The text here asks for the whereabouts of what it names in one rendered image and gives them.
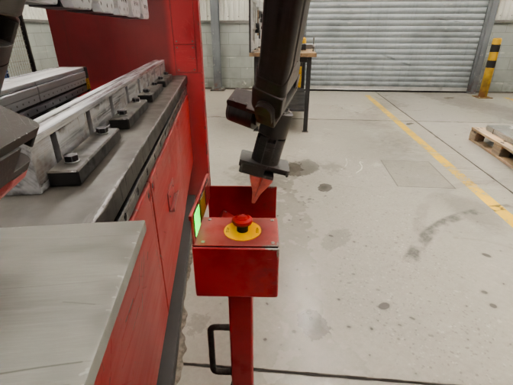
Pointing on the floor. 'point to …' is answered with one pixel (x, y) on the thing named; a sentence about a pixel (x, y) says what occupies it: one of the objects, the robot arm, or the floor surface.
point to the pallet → (499, 150)
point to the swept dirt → (182, 328)
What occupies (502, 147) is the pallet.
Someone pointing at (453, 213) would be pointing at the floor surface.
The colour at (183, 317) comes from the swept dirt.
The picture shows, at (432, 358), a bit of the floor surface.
